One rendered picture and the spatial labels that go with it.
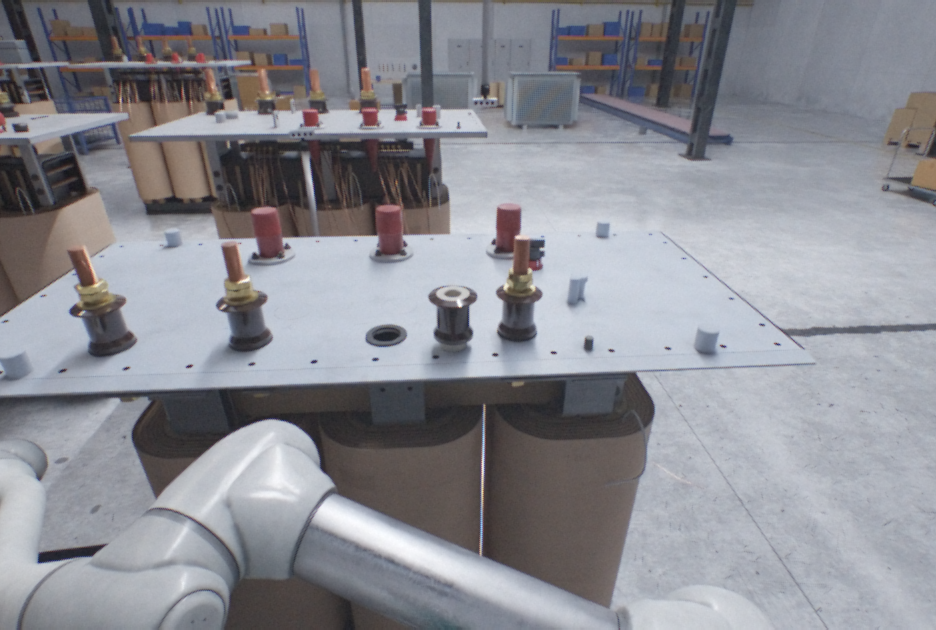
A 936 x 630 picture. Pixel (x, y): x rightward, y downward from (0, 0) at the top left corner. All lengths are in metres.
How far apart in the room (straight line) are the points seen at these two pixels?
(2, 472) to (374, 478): 0.67
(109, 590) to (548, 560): 1.16
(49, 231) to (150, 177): 3.98
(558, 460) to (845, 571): 1.72
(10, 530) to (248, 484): 0.36
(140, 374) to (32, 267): 2.33
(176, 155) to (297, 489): 6.48
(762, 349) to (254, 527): 0.94
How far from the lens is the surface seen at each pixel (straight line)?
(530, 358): 0.98
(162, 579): 0.61
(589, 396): 1.23
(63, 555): 1.53
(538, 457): 1.28
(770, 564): 2.65
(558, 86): 13.29
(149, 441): 1.43
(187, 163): 7.00
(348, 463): 1.27
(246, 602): 1.71
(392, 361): 0.97
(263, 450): 0.69
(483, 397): 1.30
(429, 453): 1.22
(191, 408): 1.28
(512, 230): 1.42
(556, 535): 1.49
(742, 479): 2.96
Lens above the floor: 1.89
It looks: 28 degrees down
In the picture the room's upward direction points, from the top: straight up
